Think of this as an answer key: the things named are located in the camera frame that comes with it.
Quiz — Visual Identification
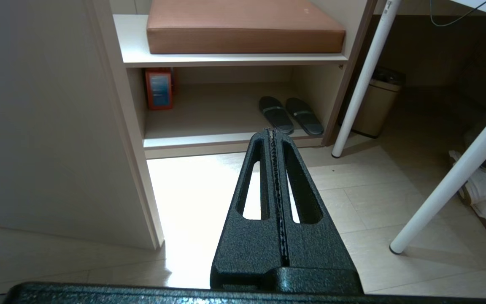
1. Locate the beige metal trash bin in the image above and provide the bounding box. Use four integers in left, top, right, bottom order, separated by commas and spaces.
351, 68, 406, 139

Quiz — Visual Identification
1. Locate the thin teal cable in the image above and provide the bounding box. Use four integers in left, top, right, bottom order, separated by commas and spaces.
429, 0, 486, 27

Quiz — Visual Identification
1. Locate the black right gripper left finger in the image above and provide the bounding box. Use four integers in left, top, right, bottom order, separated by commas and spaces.
210, 128, 289, 292

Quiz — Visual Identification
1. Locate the black slipper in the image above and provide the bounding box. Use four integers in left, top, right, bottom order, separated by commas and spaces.
259, 96, 294, 136
285, 98, 324, 136

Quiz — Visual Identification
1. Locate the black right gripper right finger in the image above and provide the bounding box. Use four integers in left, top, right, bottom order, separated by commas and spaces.
272, 128, 364, 295

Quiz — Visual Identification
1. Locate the white table with round legs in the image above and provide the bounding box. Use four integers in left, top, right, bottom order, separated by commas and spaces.
331, 0, 486, 255

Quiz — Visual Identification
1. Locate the white bench shelf cabinet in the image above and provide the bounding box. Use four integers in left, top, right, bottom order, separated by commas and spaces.
108, 0, 378, 160

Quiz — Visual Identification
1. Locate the orange box with blue label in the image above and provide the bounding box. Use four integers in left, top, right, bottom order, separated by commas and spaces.
144, 68, 175, 111

